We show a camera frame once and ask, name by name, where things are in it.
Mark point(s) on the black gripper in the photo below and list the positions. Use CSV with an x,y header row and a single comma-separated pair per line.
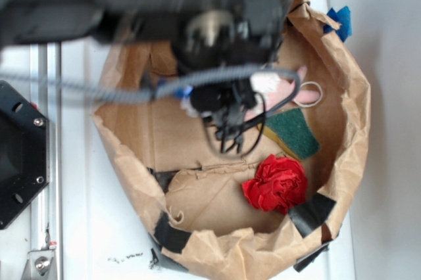
x,y
220,53

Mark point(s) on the red paper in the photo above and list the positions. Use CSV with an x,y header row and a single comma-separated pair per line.
x,y
279,184

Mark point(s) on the white paper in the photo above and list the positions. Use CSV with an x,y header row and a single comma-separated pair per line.
x,y
270,87

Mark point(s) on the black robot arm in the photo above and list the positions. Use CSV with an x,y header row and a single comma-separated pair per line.
x,y
26,22

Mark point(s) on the pink plush toy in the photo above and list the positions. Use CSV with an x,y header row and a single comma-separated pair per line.
x,y
310,92

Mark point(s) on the blue tape piece right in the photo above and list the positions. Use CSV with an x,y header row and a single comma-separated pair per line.
x,y
343,17

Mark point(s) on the green yellow sponge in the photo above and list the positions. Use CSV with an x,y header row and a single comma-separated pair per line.
x,y
289,129

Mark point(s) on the brown paper bag bin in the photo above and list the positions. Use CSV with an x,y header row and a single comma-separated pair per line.
x,y
165,164

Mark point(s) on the black tape piece right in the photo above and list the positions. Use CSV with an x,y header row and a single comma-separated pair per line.
x,y
310,215

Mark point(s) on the black tape piece bottom-left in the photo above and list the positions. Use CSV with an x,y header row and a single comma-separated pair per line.
x,y
168,237

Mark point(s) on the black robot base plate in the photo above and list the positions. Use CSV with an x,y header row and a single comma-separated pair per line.
x,y
24,152

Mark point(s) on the aluminium rail frame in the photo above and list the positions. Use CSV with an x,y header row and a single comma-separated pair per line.
x,y
45,258

